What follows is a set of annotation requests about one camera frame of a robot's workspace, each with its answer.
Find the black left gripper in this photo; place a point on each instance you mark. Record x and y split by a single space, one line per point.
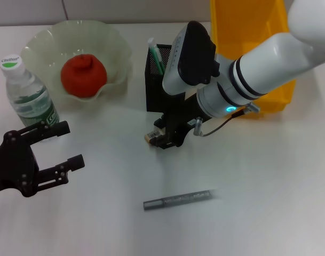
12 165

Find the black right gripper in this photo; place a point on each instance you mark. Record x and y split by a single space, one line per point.
183 117

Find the beige eraser with barcode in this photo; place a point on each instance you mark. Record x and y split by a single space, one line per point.
152 135

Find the clear water bottle green label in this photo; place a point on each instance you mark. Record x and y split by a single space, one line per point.
31 104

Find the grey glitter marker pen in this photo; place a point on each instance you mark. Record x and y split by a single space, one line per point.
178 200

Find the red round fruit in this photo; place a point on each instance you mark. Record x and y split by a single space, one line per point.
82 77

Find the green pen white tip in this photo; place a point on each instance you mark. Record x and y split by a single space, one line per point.
157 57

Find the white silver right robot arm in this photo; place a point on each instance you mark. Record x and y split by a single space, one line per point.
271 64

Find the black mesh pen holder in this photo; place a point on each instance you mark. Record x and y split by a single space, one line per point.
154 90

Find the pale green glass fruit plate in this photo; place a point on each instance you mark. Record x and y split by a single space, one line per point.
58 42

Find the yellow plastic bin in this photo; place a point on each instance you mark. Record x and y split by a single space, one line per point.
231 26

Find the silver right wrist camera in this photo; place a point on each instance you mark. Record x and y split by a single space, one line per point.
191 58

